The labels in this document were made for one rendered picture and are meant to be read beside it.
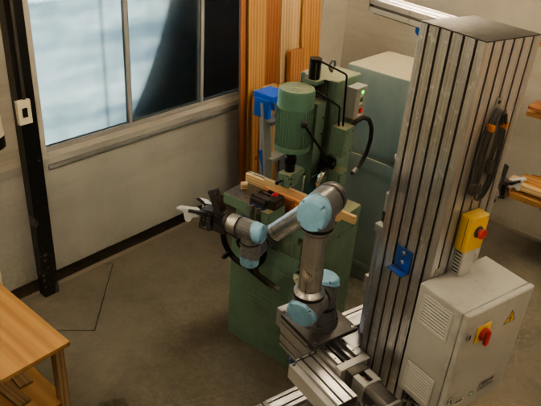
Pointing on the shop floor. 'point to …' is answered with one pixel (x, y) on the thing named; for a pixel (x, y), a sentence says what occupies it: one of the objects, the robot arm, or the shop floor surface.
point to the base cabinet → (268, 298)
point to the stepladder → (263, 102)
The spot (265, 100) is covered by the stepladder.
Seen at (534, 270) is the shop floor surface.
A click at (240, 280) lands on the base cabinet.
